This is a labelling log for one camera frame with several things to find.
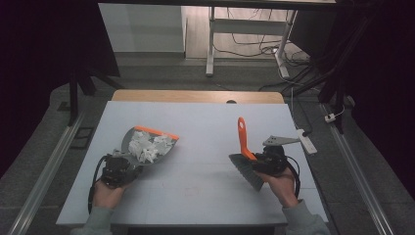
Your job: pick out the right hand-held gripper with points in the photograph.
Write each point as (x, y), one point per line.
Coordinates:
(270, 161)

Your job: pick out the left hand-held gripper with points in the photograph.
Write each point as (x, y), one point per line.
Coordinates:
(115, 171)

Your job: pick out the grey dustpan with orange edge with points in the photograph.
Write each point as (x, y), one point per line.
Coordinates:
(128, 138)

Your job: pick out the white paper scraps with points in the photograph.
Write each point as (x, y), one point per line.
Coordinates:
(147, 147)

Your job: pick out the person's left hand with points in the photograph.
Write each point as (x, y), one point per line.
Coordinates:
(106, 196)

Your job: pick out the person's right hand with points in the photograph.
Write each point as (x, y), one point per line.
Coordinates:
(282, 187)

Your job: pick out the white power strip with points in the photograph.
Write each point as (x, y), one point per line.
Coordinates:
(308, 143)

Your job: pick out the small white adapter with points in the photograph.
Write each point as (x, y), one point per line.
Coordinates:
(330, 117)

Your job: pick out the white table cover board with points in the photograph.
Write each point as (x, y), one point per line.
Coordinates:
(202, 130)

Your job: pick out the black tripod stand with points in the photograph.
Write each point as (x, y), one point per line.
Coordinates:
(73, 94)

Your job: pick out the wooden table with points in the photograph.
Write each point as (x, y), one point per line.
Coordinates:
(182, 96)

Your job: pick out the metal floor rail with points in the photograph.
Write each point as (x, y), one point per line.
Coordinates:
(359, 176)
(49, 169)

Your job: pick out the black camera stand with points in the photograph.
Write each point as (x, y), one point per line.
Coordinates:
(332, 78)

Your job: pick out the white desk frame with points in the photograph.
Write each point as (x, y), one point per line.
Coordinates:
(248, 26)

